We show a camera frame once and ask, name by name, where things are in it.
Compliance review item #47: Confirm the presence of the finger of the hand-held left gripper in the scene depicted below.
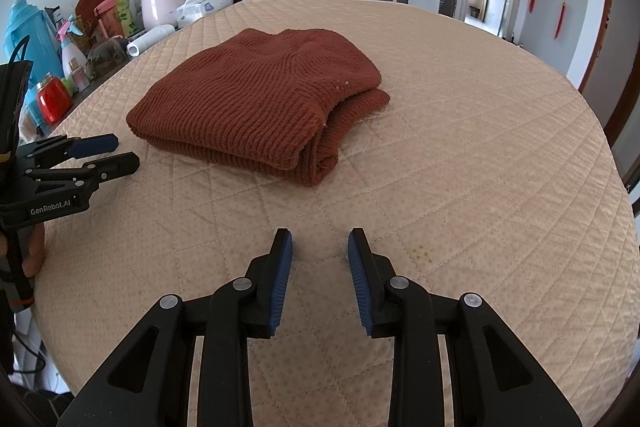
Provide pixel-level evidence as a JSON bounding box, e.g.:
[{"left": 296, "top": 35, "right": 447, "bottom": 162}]
[
  {"left": 20, "top": 133, "right": 120, "bottom": 170},
  {"left": 22, "top": 152, "right": 141, "bottom": 195}
]

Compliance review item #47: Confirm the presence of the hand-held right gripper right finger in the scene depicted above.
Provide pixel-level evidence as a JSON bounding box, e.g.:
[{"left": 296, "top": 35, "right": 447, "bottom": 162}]
[{"left": 347, "top": 227, "right": 583, "bottom": 427}]

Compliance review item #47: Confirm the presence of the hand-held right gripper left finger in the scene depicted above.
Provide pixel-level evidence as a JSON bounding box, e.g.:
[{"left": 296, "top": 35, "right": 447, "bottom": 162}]
[{"left": 57, "top": 228, "right": 294, "bottom": 427}]

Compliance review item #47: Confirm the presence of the rust knit sweater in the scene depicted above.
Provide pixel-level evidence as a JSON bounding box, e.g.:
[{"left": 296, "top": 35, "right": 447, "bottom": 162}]
[{"left": 126, "top": 28, "right": 391, "bottom": 186}]

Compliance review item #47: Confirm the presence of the person's left hand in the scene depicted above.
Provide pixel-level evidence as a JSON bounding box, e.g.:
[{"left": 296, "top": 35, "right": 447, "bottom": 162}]
[{"left": 22, "top": 222, "right": 47, "bottom": 279}]

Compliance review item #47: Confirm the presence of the red tin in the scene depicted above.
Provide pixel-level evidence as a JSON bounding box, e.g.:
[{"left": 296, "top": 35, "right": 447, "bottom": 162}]
[{"left": 35, "top": 73, "right": 72, "bottom": 125}]

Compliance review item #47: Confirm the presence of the glass teapot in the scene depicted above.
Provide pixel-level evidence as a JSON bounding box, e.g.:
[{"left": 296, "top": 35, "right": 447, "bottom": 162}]
[{"left": 85, "top": 38, "right": 128, "bottom": 80}]

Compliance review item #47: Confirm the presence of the white spray bottle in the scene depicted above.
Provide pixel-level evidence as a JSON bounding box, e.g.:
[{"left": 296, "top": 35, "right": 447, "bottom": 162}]
[{"left": 57, "top": 19, "right": 91, "bottom": 80}]

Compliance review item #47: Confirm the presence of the teal thermos jug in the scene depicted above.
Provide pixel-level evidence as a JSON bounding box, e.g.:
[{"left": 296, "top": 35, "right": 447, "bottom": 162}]
[{"left": 5, "top": 0, "right": 65, "bottom": 82}]

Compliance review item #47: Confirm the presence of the white lint roller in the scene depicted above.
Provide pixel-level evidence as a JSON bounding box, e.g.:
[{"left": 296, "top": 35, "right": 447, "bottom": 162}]
[{"left": 126, "top": 24, "right": 176, "bottom": 58}]

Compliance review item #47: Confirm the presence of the pink tumbler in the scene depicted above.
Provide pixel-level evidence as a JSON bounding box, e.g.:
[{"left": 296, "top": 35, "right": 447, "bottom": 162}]
[{"left": 95, "top": 2, "right": 123, "bottom": 40}]

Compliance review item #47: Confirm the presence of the green snack packet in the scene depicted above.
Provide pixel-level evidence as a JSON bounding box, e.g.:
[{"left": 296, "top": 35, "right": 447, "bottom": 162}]
[{"left": 112, "top": 0, "right": 138, "bottom": 35}]

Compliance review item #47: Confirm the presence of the beige quilted table cover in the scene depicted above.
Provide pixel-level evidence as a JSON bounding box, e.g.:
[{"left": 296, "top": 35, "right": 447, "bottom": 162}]
[{"left": 32, "top": 0, "right": 640, "bottom": 427}]

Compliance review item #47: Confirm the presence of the white tissue pack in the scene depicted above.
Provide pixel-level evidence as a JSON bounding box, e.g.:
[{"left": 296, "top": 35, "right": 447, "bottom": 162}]
[{"left": 176, "top": 0, "right": 233, "bottom": 28}]

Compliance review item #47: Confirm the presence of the brown wooden door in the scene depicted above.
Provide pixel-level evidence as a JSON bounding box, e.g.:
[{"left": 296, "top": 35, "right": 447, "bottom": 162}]
[{"left": 577, "top": 0, "right": 640, "bottom": 142}]

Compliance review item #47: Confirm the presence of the black cable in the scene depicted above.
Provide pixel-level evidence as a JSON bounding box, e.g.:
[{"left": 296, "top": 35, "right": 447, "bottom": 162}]
[
  {"left": 7, "top": 34, "right": 32, "bottom": 68},
  {"left": 10, "top": 332, "right": 48, "bottom": 376}
]

